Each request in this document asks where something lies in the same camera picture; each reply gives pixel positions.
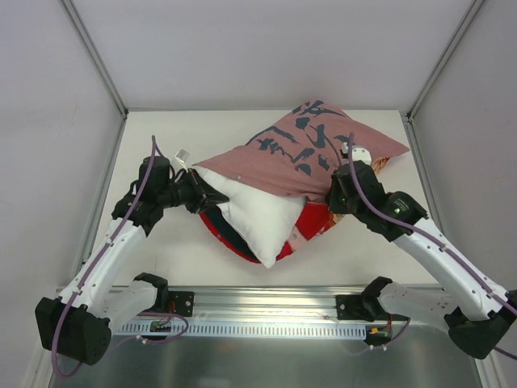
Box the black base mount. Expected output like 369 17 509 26
334 294 408 323
140 290 195 318

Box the white pillow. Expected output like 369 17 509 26
195 167 306 268

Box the aluminium mounting rail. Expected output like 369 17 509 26
48 284 453 327

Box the pink red patterned pillowcase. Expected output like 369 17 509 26
194 99 409 262

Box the right aluminium frame post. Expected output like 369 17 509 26
406 0 487 122

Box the aluminium frame post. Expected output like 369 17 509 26
406 0 487 122
58 0 128 120

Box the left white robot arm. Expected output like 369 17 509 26
35 156 229 365

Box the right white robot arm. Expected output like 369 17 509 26
327 162 516 360

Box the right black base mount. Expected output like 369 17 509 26
334 294 408 323

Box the left aluminium frame post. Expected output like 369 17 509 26
58 0 128 120

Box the white slotted cable duct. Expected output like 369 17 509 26
116 319 367 340

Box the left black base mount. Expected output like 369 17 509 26
140 290 195 318

